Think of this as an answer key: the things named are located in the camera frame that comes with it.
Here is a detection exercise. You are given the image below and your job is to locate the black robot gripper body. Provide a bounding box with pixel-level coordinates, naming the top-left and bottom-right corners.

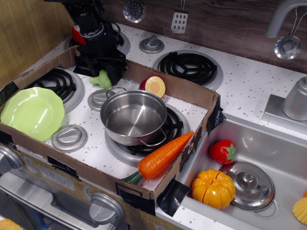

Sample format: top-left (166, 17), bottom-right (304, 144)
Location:
top-left (76, 20), bottom-right (127, 76)

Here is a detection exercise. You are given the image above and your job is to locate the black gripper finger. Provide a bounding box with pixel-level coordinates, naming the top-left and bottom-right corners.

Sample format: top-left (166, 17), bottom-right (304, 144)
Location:
top-left (73, 56), bottom-right (95, 77)
top-left (106, 63), bottom-right (123, 85)

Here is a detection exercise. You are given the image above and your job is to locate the green toy broccoli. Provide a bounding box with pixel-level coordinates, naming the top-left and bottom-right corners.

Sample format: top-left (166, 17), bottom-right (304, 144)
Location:
top-left (90, 69), bottom-right (112, 90)

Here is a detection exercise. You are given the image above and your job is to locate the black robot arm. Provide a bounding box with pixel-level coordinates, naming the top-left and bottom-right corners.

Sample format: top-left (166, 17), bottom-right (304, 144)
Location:
top-left (60, 0), bottom-right (128, 85)

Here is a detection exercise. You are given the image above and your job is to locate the stainless steel pot lid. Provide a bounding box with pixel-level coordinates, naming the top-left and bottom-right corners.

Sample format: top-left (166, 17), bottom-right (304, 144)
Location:
top-left (220, 161), bottom-right (275, 211)

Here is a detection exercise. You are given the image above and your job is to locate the front left stove burner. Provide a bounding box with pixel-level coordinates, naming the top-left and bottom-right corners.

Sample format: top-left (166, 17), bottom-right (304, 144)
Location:
top-left (27, 68), bottom-right (84, 114)

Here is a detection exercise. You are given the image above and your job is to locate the red white toy radish half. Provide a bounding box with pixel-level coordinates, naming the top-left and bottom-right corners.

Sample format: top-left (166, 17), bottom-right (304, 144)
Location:
top-left (71, 25), bottom-right (86, 45)

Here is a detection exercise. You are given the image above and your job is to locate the silver stove knob centre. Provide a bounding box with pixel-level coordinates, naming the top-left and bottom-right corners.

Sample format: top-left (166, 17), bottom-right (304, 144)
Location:
top-left (88, 90), bottom-right (115, 112)

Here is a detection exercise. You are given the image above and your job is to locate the silver stove knob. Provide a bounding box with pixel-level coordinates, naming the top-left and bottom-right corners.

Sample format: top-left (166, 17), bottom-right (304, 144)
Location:
top-left (139, 35), bottom-right (165, 54)
top-left (88, 90), bottom-right (115, 112)
top-left (51, 125), bottom-right (88, 153)

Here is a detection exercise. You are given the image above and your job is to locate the halved purple toy onion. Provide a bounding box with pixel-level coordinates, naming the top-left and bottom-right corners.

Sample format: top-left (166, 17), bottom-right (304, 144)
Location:
top-left (139, 76), bottom-right (166, 98)

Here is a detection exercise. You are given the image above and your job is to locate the silver stove knob back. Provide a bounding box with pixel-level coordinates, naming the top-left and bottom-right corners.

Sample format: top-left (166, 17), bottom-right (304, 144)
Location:
top-left (139, 35), bottom-right (165, 54)

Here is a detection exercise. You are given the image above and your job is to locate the silver hanging skimmer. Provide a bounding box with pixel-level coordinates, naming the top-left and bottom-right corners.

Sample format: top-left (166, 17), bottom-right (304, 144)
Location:
top-left (123, 0), bottom-right (146, 23)

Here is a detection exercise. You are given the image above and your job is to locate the light green plastic plate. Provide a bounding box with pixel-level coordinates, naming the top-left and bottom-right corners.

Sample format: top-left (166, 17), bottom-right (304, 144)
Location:
top-left (0, 87), bottom-right (65, 141)

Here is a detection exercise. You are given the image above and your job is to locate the silver stove knob front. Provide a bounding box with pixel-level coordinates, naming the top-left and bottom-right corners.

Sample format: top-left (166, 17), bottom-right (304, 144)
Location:
top-left (51, 125), bottom-right (88, 153)

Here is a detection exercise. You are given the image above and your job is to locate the silver slotted spatula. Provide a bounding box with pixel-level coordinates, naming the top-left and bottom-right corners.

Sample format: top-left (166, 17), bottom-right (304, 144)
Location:
top-left (170, 0), bottom-right (188, 34)

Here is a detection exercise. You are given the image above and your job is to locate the back right stove burner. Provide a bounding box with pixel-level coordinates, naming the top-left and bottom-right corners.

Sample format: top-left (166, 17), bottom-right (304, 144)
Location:
top-left (153, 50), bottom-right (224, 90)

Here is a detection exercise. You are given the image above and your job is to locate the front right stove burner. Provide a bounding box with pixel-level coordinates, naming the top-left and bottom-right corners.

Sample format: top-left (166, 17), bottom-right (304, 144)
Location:
top-left (105, 104), bottom-right (190, 167)

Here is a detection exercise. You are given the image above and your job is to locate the orange toy carrot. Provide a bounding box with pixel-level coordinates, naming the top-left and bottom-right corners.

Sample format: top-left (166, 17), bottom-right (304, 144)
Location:
top-left (122, 131), bottom-right (194, 185)

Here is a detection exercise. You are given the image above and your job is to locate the brown cardboard fence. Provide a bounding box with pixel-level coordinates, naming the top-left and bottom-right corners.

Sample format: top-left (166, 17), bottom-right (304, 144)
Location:
top-left (0, 61), bottom-right (219, 214)

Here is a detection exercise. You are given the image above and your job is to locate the silver oven knob left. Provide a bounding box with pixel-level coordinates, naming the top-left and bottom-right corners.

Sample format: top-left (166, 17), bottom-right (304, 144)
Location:
top-left (0, 146), bottom-right (24, 174)

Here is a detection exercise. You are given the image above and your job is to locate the silver oven knob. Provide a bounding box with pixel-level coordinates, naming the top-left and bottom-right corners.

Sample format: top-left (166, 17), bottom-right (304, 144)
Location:
top-left (0, 146), bottom-right (24, 174)
top-left (89, 192), bottom-right (124, 225)

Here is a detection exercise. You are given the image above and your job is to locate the red toy strawberry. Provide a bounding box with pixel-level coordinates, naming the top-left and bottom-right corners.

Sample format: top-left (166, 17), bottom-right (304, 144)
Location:
top-left (209, 139), bottom-right (236, 164)

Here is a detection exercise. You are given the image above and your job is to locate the silver oven knob right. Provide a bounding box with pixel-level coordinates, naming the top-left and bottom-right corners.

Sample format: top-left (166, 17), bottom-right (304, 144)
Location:
top-left (89, 192), bottom-right (124, 225)

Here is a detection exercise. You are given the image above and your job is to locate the orange toy pumpkin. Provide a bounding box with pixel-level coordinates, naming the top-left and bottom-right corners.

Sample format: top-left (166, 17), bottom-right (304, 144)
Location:
top-left (191, 169), bottom-right (236, 210)

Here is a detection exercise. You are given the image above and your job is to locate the silver hanging ladle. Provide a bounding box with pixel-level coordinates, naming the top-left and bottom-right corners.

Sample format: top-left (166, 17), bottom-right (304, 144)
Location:
top-left (274, 8), bottom-right (307, 60)

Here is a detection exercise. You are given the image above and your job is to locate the orange toy at bottom left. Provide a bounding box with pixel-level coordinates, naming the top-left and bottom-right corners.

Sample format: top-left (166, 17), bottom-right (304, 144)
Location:
top-left (0, 219), bottom-right (21, 230)

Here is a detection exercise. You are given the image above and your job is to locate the silver toy faucet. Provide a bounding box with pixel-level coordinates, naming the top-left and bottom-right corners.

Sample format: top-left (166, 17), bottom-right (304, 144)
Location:
top-left (262, 0), bottom-right (307, 126)

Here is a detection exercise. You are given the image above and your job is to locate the silver toy sink basin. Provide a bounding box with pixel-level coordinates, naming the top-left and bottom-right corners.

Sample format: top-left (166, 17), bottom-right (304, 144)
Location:
top-left (178, 115), bottom-right (307, 230)

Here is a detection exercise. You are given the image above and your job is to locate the yellow toy corn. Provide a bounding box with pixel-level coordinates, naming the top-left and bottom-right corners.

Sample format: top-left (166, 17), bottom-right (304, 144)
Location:
top-left (293, 197), bottom-right (307, 225)

